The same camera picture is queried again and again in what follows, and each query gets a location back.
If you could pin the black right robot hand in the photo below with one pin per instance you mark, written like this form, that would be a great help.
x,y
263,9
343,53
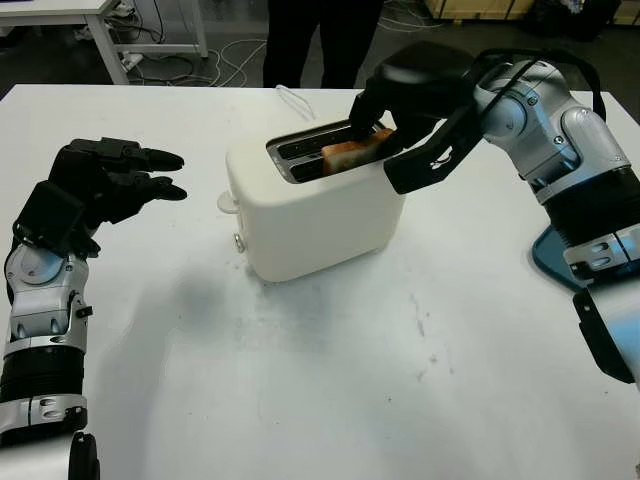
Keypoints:
x,y
425,80

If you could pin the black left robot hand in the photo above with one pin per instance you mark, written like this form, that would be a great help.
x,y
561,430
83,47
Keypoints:
x,y
100,180

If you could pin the toast slice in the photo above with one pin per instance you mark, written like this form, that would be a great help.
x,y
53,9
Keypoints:
x,y
350,152

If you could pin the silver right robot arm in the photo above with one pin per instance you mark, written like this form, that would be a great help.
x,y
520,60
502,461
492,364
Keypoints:
x,y
550,125

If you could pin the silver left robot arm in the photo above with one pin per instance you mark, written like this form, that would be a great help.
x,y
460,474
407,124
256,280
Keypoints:
x,y
45,300

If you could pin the cream toaster lever knob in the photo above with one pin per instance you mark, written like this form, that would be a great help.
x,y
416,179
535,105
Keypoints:
x,y
227,202

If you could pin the person in black trousers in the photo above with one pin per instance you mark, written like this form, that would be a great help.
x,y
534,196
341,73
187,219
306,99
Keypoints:
x,y
295,40

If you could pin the cream white toaster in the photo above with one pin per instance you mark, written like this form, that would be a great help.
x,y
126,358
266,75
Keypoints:
x,y
320,225

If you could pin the wooden crate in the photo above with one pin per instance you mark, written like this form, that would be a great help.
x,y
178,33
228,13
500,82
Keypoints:
x,y
475,7

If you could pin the white power strip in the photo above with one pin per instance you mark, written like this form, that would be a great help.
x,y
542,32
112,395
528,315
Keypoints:
x,y
131,58

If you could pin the white desk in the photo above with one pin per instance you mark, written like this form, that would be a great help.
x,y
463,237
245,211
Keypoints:
x,y
102,40

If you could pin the black bag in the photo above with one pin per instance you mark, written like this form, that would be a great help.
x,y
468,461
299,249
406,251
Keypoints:
x,y
575,20

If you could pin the blue plastic tray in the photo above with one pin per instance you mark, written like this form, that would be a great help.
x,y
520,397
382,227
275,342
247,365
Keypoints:
x,y
550,260

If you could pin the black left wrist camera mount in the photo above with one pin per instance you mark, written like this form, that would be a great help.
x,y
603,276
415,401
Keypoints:
x,y
47,217

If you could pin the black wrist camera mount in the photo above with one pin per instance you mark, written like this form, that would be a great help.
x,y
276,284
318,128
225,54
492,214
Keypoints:
x,y
425,165
47,217

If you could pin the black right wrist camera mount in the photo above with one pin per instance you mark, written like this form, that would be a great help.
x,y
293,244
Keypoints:
x,y
425,165

